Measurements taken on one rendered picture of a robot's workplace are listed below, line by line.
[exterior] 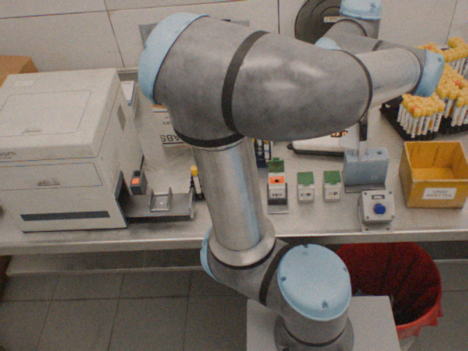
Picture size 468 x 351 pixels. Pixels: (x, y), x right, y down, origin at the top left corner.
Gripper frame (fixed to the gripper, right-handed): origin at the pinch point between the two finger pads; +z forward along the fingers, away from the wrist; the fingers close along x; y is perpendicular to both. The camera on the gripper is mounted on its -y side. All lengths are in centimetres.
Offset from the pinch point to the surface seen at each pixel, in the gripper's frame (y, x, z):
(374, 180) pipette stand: -5.3, 2.0, 12.8
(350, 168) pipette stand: 1.0, 2.0, 7.6
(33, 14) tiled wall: 89, -55, -12
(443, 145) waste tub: -21.9, -2.2, 6.2
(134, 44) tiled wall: 61, -54, 1
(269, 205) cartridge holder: 21.4, 7.2, 13.7
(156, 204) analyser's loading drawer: 50, 6, 11
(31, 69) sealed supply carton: 92, -43, 1
